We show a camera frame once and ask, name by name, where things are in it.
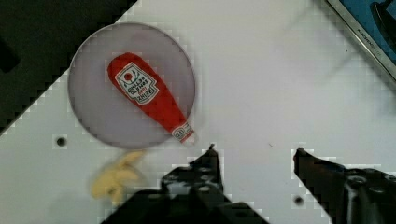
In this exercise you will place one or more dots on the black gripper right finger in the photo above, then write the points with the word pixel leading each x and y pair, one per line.
pixel 349 196

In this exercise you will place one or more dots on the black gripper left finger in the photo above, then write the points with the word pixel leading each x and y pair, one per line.
pixel 193 194

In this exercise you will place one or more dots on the red plush ketchup bottle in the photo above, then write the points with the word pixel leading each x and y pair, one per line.
pixel 143 87

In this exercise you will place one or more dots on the round grey plate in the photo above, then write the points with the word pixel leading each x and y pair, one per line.
pixel 101 109

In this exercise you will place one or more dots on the yellow plush fries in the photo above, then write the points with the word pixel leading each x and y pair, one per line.
pixel 116 178

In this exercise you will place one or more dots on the black toaster oven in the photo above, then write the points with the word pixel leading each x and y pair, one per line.
pixel 373 24

